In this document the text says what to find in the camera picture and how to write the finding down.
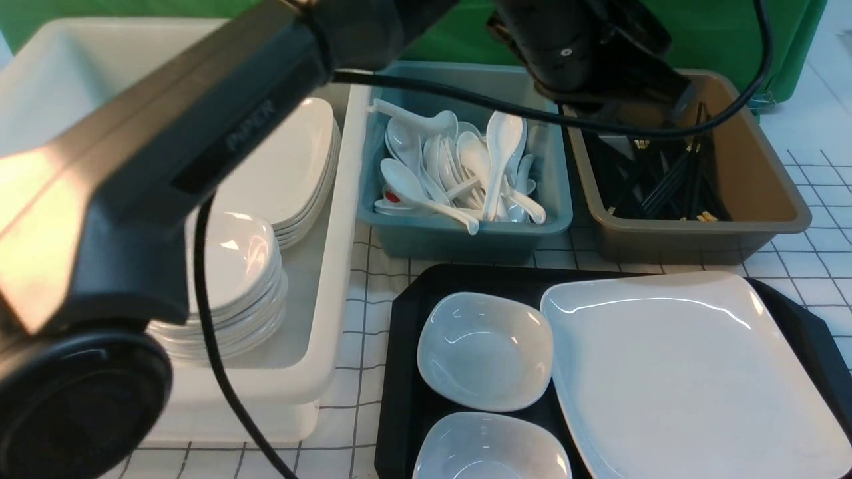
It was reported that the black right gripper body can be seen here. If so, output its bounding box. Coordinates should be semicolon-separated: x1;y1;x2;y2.
519;15;696;117

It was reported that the small white bowl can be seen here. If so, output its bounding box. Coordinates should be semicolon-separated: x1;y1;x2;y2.
411;412;572;478
416;292;554;413

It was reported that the large white rice plate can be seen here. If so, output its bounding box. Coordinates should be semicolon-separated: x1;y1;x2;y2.
540;272;851;478

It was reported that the white ceramic soup spoon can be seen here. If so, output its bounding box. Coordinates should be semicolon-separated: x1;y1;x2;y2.
483;111;526;221

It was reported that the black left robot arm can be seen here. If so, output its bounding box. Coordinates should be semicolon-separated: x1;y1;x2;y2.
1;1;456;478

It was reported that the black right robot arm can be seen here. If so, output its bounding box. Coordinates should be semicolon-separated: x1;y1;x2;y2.
487;1;696;118

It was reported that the pile of black chopsticks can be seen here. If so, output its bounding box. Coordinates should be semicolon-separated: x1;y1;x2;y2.
583;130;732;222

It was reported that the metal binder clip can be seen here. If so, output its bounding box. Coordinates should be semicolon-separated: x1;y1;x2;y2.
748;92;778;117

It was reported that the green backdrop cloth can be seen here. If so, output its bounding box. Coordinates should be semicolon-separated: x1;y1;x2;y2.
1;1;827;101

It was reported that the pile of white spoons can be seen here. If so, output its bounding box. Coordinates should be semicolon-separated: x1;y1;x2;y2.
370;99;547;236

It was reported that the brown plastic bin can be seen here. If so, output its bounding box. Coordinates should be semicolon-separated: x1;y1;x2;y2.
563;110;812;265

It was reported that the teal plastic bin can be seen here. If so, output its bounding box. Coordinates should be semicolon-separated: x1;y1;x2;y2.
356;61;574;264

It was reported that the white checkered tablecloth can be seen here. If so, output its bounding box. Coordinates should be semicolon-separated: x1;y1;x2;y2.
107;55;850;478

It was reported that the stack of white square plates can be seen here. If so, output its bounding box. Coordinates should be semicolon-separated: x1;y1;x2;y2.
213;97;341;249

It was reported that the black serving tray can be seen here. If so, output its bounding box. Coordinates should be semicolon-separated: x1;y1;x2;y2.
374;264;851;478

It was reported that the stack of small white bowls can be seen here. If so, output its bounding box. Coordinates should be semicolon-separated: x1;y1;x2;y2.
146;211;289;363

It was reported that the large white plastic tub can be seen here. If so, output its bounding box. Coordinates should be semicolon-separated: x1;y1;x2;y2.
1;17;363;448

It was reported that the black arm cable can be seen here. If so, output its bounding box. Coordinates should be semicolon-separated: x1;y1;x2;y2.
192;0;776;479

